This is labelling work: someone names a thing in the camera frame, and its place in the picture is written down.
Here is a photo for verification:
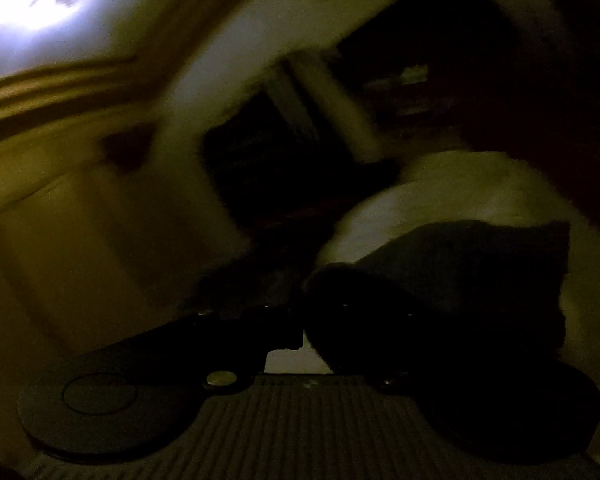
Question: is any white bedding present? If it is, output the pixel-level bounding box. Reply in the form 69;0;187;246
315;150;600;366

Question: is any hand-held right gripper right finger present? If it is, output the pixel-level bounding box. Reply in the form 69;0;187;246
304;301;511;392

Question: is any dark garment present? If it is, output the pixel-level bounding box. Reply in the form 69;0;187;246
302;220;573;363

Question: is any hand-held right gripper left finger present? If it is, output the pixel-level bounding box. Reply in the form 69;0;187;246
105;304;304;392

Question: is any dark window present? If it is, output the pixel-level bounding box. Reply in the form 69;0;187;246
202;94;397;228

